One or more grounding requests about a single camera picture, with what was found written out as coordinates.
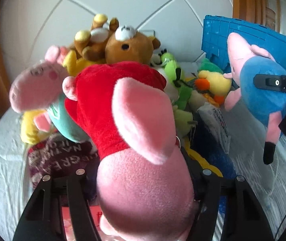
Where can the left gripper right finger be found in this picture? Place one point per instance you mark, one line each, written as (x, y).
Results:
(244, 217)

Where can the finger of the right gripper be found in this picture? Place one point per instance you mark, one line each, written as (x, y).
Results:
(270, 82)

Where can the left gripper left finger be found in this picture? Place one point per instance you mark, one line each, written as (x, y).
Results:
(42, 217)

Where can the blue-shirt pink pig plush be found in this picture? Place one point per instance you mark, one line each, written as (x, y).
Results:
(269, 107)

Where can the white blue wipes packet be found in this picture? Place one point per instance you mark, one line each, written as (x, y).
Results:
(214, 120)

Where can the red-dress pink pig plush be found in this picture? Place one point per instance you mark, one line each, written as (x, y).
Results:
(144, 187)

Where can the small green frog keychain plush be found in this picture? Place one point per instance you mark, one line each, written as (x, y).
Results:
(184, 121)

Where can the pink plastic bag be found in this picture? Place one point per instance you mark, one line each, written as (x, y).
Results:
(81, 223)

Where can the maroon knitted hat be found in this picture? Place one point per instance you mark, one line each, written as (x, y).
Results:
(58, 157)

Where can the yellow duck green-hat plush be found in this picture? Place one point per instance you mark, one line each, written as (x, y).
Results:
(211, 80)

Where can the orange yellow fabric piece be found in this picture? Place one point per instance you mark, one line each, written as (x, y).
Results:
(210, 100)

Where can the yellow plush body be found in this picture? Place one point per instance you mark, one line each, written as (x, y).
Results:
(57, 100)

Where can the teal-shirt pink pig plush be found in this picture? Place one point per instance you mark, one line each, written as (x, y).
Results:
(47, 97)

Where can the brown bear plush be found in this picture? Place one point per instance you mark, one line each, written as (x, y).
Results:
(128, 44)

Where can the brown deer plush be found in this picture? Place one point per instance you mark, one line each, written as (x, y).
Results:
(90, 44)

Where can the yellow duck keychain toy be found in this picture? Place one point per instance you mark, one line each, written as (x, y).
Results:
(202, 161)

